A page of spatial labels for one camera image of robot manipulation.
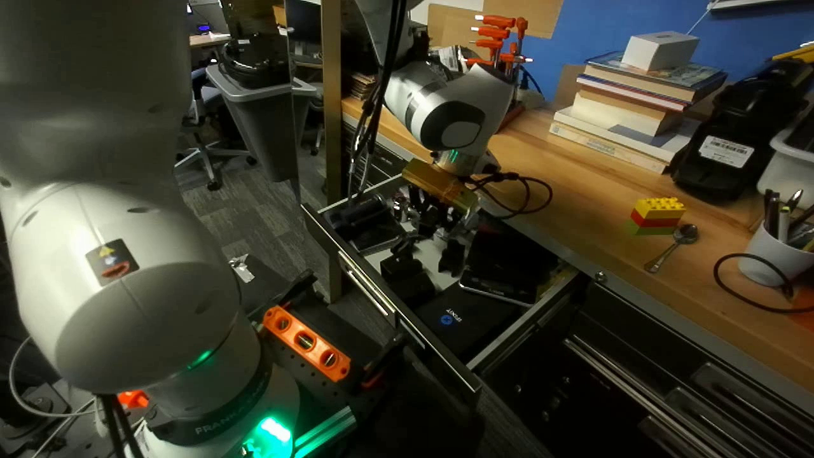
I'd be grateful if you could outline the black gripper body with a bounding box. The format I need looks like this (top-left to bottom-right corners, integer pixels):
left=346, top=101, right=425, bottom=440
left=409, top=190, right=467, bottom=234

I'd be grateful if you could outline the grey metal tool drawer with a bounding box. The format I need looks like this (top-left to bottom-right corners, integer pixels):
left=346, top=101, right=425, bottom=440
left=299, top=165, right=589, bottom=403

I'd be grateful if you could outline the dark drawer cabinet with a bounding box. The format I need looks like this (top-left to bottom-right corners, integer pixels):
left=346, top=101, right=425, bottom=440
left=467, top=274, right=814, bottom=458

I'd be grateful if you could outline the black ribbed case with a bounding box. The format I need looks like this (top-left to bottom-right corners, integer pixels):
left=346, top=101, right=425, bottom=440
left=330, top=194, right=411, bottom=254

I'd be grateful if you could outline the black Taylor kitchen scale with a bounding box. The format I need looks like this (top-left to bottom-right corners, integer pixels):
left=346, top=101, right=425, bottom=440
left=460, top=227, right=561, bottom=307

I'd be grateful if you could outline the small black cube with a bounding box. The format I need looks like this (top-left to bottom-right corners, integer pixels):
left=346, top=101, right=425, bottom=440
left=393, top=273, right=439, bottom=311

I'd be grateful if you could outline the black box with blue logo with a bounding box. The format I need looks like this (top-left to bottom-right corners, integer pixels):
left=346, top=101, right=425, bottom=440
left=418, top=282, right=535, bottom=366

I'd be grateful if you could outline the orange spirit level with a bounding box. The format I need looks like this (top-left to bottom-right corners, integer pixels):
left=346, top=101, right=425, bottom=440
left=257, top=302, right=355, bottom=386

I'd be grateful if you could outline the stack of books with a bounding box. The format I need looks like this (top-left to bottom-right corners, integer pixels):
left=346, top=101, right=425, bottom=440
left=546, top=108, right=697, bottom=179

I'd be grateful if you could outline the orange hex keys blue stand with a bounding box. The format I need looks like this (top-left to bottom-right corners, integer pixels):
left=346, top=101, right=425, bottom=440
left=470, top=14, right=535, bottom=73

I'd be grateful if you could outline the grey trash bin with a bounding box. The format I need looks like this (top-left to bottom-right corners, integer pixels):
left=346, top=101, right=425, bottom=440
left=204, top=61, right=322, bottom=183

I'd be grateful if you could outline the yellow green red Lego stack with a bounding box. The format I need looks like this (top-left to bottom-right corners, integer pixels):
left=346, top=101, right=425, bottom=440
left=626, top=194, right=686, bottom=240

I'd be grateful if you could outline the thick cream book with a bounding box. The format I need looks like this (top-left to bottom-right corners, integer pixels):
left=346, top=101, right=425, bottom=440
left=566, top=87, right=702, bottom=142

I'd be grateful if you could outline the cork board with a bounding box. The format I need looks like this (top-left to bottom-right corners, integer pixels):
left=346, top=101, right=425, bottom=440
left=425, top=0, right=566, bottom=50

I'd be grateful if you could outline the grey office chair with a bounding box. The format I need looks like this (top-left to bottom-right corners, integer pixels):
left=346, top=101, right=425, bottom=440
left=173, top=71, right=260, bottom=194

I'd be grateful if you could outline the metal spoon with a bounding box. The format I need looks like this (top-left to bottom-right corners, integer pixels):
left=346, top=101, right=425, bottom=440
left=641, top=222, right=702, bottom=277

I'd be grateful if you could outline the red spine book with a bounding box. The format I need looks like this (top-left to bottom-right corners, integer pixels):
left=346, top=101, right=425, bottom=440
left=571, top=73, right=706, bottom=117

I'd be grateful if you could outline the dark cover book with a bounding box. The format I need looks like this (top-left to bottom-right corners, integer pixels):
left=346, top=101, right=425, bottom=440
left=582, top=48, right=729, bottom=108

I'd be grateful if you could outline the small white box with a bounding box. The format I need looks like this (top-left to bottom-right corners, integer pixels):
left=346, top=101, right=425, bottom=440
left=617, top=31, right=702, bottom=77

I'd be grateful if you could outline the black device with white label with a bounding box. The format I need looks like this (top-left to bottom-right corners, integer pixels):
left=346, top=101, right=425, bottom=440
left=662, top=64, right=809, bottom=207

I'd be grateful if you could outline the white pen cup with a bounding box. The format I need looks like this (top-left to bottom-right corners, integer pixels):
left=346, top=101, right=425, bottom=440
left=734, top=222, right=814, bottom=291

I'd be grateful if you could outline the dark marker pen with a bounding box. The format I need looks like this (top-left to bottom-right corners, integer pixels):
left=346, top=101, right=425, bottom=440
left=761, top=189, right=783, bottom=243

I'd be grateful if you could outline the silver pen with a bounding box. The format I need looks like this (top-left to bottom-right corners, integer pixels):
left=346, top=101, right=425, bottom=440
left=779, top=187, right=809, bottom=240

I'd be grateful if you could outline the white plastic bin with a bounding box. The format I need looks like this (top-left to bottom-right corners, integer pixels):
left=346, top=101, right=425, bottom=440
left=755, top=99, right=814, bottom=212

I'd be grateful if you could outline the yellow bar tool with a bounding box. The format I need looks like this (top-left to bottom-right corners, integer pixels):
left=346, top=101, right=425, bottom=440
left=769, top=39, right=814, bottom=71

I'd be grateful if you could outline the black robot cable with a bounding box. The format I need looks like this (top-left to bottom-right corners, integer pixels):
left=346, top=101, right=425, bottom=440
left=346, top=0, right=556, bottom=222

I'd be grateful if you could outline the dark cabinet with silver handles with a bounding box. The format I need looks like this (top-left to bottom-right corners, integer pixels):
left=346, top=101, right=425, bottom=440
left=341, top=119, right=420, bottom=204

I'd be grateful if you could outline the wooden post panel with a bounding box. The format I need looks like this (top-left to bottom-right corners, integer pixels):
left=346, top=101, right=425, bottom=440
left=317, top=0, right=348, bottom=306

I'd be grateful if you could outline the black cable loop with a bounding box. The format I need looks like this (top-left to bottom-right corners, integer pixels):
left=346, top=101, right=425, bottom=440
left=709, top=250, right=814, bottom=319

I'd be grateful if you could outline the grey metal bracket bar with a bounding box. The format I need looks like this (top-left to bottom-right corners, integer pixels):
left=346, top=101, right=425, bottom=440
left=704, top=0, right=814, bottom=15

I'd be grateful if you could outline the white floor cable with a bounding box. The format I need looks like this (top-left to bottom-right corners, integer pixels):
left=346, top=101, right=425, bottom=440
left=5, top=328, right=97, bottom=436

